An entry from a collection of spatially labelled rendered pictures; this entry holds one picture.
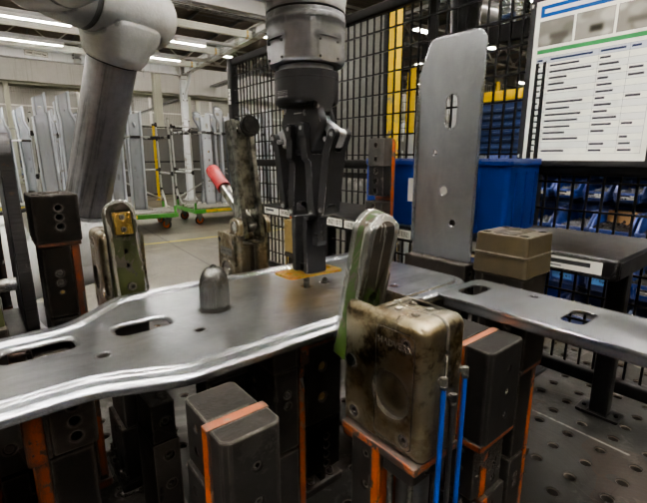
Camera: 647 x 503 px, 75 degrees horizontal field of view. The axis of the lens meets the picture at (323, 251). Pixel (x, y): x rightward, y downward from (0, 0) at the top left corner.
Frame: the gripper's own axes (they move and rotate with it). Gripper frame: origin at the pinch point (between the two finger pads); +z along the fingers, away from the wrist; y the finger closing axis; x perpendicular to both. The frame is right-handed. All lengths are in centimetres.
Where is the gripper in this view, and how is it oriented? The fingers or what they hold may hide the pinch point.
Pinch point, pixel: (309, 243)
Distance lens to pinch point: 53.3
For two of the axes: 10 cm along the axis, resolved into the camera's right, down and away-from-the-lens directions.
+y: 6.3, 1.6, -7.6
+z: 0.1, 9.8, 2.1
